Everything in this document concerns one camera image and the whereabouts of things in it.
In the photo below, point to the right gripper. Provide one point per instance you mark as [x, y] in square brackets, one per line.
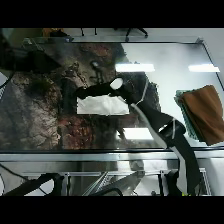
[95, 91]

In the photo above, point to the white garment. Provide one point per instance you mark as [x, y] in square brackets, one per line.
[100, 106]

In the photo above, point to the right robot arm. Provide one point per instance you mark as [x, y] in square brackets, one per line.
[156, 121]

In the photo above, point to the black office chair base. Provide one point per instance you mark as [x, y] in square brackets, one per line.
[136, 30]

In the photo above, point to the brown garment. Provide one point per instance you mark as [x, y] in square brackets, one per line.
[205, 113]

